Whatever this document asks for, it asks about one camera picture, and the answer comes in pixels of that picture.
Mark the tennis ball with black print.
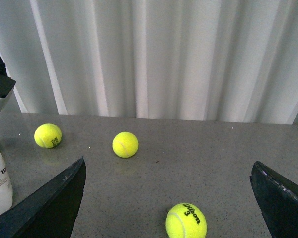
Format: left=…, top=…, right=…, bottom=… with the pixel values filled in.
left=34, top=123, right=62, bottom=149

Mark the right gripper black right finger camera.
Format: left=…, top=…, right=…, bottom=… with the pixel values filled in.
left=250, top=161, right=298, bottom=238

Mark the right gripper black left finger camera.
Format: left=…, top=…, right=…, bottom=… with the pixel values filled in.
left=0, top=158, right=86, bottom=238

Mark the Wilson 3 tennis ball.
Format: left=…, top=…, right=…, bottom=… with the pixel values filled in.
left=165, top=203, right=207, bottom=238

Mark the white pleated curtain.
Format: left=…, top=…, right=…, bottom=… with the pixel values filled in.
left=0, top=0, right=298, bottom=124

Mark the plain yellow tennis ball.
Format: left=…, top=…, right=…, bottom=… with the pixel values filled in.
left=112, top=131, right=139, bottom=158

